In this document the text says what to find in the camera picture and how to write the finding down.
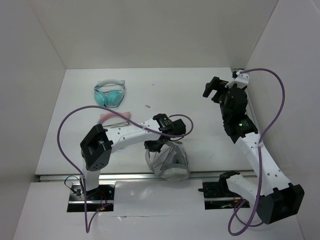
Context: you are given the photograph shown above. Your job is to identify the grey white headphones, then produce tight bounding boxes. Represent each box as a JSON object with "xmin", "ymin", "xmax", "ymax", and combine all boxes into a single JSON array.
[{"xmin": 145, "ymin": 141, "xmax": 190, "ymax": 182}]

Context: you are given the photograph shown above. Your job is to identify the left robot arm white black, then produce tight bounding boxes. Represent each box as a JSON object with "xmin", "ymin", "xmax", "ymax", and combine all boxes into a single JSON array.
[{"xmin": 80, "ymin": 113, "xmax": 186, "ymax": 200}]

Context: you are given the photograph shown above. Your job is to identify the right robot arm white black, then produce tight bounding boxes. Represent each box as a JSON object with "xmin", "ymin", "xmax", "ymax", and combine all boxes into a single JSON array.
[{"xmin": 203, "ymin": 76, "xmax": 305, "ymax": 225}]

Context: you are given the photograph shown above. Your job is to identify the pink blue cat-ear headphones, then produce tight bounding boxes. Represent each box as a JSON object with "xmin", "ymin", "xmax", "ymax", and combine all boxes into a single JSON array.
[{"xmin": 97, "ymin": 112, "xmax": 130, "ymax": 128}]

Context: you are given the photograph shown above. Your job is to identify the teal white cat-ear headphones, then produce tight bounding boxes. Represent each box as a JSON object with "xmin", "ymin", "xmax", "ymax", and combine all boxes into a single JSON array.
[{"xmin": 93, "ymin": 79, "xmax": 126, "ymax": 108}]

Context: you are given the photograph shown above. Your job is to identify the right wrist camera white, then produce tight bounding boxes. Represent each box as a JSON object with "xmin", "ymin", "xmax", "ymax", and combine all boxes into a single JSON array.
[{"xmin": 225, "ymin": 71, "xmax": 250, "ymax": 89}]

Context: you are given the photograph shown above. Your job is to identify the aluminium rail front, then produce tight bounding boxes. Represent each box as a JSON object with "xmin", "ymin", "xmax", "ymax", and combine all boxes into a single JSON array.
[{"xmin": 39, "ymin": 171, "xmax": 226, "ymax": 182}]

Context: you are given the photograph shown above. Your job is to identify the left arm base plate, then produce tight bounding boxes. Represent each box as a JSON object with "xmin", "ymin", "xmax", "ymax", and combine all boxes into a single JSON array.
[{"xmin": 67, "ymin": 183, "xmax": 115, "ymax": 213}]

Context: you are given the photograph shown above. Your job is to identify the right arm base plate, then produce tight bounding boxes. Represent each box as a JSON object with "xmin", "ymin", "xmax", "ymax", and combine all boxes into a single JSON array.
[{"xmin": 198, "ymin": 182, "xmax": 243, "ymax": 210}]

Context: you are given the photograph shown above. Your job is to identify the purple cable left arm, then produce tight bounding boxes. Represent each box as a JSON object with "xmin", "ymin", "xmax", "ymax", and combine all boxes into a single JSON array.
[{"xmin": 57, "ymin": 105, "xmax": 195, "ymax": 234}]

